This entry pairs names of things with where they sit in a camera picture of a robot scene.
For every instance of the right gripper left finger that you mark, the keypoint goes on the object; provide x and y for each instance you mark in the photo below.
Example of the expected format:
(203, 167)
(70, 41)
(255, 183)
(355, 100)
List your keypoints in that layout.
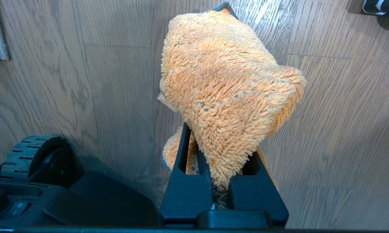
(184, 194)

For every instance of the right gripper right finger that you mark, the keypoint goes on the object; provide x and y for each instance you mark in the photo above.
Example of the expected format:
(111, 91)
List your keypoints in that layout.
(259, 197)

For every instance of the orange microfibre cloth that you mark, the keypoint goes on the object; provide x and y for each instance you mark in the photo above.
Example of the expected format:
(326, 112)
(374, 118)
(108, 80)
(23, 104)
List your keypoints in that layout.
(223, 84)

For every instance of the black and white object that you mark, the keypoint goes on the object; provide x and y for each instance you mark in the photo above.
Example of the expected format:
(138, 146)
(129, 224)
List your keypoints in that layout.
(382, 6)

